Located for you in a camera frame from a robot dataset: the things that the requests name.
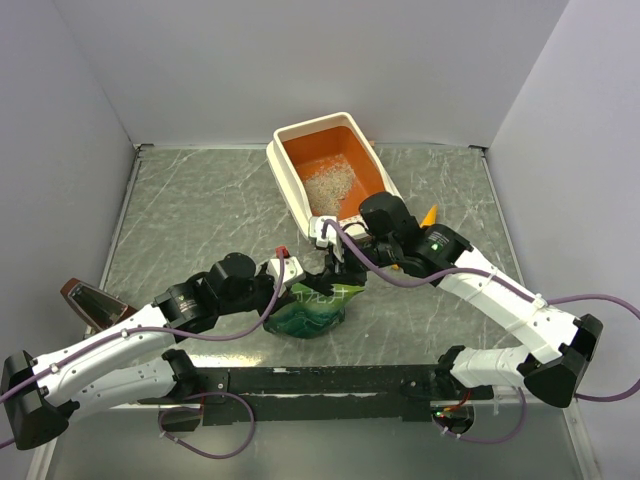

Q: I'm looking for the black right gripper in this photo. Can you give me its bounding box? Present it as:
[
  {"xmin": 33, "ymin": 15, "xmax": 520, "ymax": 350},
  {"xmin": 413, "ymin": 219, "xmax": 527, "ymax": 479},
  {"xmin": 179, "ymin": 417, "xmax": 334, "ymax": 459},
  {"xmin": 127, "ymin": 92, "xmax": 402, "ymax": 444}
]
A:
[{"xmin": 321, "ymin": 232, "xmax": 399, "ymax": 286}]

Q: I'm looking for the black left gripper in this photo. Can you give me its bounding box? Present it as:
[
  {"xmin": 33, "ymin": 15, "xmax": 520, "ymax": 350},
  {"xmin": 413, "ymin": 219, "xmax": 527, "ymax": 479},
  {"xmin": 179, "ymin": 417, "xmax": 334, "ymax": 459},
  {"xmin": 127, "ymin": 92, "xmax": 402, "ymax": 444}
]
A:
[{"xmin": 218, "ymin": 261, "xmax": 296, "ymax": 323}]

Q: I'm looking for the green cat litter bag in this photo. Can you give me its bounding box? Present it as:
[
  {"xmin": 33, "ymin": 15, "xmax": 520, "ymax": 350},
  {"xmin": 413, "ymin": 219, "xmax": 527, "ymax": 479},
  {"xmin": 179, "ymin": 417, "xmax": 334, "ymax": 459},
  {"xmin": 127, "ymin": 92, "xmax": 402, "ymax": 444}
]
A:
[{"xmin": 263, "ymin": 272, "xmax": 365, "ymax": 339}]

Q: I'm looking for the yellow plastic litter scoop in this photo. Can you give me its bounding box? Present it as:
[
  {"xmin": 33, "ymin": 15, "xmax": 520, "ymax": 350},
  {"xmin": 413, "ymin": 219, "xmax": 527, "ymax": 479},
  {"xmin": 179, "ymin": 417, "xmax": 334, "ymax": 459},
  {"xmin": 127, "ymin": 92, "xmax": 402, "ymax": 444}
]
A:
[{"xmin": 388, "ymin": 197, "xmax": 436, "ymax": 273}]

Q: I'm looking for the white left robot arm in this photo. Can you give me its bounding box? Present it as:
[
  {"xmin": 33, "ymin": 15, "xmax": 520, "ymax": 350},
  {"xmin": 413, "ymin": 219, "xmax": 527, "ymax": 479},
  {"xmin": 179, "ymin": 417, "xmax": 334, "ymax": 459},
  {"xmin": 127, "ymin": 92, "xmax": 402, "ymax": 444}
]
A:
[{"xmin": 1, "ymin": 250, "xmax": 301, "ymax": 450}]

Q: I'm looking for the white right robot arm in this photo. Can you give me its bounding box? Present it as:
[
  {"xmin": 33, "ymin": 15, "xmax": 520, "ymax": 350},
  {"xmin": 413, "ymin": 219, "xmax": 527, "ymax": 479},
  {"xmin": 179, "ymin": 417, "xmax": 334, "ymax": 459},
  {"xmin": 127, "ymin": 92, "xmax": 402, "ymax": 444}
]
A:
[{"xmin": 309, "ymin": 192, "xmax": 603, "ymax": 408}]

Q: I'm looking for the orange and cream litter box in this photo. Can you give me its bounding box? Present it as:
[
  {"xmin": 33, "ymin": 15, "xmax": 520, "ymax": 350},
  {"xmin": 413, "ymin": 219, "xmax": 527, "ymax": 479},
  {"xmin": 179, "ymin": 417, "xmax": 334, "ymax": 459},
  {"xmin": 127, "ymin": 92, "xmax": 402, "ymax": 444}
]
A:
[{"xmin": 266, "ymin": 112, "xmax": 399, "ymax": 240}]

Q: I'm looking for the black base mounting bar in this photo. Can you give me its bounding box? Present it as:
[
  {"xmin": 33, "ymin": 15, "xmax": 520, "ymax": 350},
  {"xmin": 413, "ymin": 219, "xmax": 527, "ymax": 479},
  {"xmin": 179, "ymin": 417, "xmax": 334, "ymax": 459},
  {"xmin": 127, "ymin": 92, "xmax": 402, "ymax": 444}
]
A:
[{"xmin": 191, "ymin": 365, "xmax": 493, "ymax": 422}]

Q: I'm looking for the brown black side object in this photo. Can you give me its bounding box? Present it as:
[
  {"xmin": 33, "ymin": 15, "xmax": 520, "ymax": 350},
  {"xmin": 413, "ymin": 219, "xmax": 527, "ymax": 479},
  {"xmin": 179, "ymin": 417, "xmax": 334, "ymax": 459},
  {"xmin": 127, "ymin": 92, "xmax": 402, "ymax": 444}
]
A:
[{"xmin": 60, "ymin": 278, "xmax": 137, "ymax": 331}]

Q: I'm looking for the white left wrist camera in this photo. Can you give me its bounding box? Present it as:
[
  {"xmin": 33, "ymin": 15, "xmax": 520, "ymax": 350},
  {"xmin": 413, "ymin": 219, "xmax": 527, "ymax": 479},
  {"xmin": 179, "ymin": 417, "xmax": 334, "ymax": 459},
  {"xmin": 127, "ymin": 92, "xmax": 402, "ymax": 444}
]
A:
[{"xmin": 266, "ymin": 246, "xmax": 306, "ymax": 297}]

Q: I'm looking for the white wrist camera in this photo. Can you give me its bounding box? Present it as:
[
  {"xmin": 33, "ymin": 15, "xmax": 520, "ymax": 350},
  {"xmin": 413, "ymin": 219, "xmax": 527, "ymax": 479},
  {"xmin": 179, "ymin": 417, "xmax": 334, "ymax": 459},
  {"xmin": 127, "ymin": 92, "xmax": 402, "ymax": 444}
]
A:
[
  {"xmin": 308, "ymin": 215, "xmax": 344, "ymax": 263},
  {"xmin": 266, "ymin": 246, "xmax": 306, "ymax": 297}
]

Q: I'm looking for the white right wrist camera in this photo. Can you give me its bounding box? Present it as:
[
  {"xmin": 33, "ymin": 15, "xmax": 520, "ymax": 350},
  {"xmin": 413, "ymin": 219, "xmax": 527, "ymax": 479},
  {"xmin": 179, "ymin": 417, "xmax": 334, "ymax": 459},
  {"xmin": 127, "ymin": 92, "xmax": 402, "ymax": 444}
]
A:
[{"xmin": 308, "ymin": 215, "xmax": 344, "ymax": 263}]

